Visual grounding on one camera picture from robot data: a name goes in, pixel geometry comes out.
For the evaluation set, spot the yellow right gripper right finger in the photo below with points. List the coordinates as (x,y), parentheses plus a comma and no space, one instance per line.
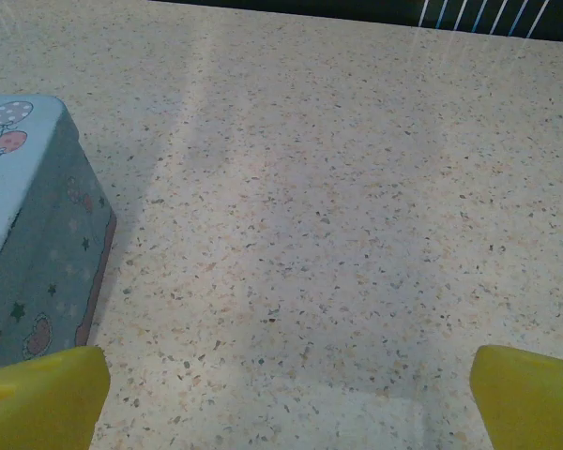
(530,403)

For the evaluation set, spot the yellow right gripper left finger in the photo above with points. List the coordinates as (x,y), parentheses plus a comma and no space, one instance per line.
(42,403)

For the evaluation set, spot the clear plastic bag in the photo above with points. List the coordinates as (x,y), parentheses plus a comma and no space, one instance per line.
(37,225)

